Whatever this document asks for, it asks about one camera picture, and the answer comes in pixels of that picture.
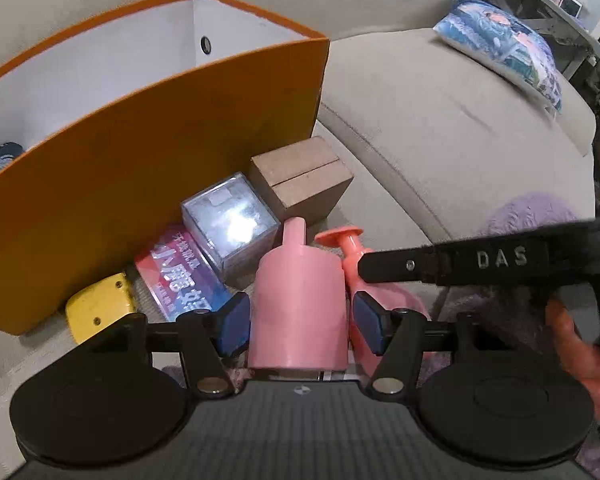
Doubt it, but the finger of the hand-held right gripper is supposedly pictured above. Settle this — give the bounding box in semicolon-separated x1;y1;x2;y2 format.
358;244;448;286

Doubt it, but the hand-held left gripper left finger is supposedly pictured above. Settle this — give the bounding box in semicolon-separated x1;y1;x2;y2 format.
87;291;252;395

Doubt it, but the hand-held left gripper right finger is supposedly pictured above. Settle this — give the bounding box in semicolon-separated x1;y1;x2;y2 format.
352;291;481;395

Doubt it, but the pink pump bottle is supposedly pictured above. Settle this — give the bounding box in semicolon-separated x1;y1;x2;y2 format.
314;226;436;378

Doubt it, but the pink cylinder bottle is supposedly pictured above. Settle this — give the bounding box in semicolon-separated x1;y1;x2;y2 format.
247;216;351;373

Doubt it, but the printed card pack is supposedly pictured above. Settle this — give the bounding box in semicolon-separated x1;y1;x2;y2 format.
134;222;233;323

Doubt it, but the clear plastic cube box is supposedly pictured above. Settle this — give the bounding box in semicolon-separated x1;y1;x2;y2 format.
180;171;282;283

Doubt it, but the brown cardboard box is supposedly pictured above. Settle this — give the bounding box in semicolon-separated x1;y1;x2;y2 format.
250;135;355;223

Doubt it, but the orange cardboard box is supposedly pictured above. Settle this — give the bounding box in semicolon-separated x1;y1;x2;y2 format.
0;0;331;336

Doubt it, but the person's right hand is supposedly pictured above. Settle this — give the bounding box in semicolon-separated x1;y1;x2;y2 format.
547;300;600;418

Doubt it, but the purple fuzzy blanket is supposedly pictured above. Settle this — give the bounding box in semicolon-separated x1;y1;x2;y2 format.
430;191;600;480

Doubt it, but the beige sofa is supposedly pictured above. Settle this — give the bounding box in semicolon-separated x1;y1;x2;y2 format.
0;0;598;411

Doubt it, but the yellow plastic case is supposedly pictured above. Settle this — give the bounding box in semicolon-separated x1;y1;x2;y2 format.
64;271;135;346

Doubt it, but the blue printed pillow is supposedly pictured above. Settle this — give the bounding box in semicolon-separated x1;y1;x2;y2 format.
432;0;566;113

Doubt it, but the grey desk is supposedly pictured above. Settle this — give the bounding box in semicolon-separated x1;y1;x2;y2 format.
475;0;600;81

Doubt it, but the black labelled bottle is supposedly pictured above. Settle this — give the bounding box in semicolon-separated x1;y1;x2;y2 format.
0;141;25;177

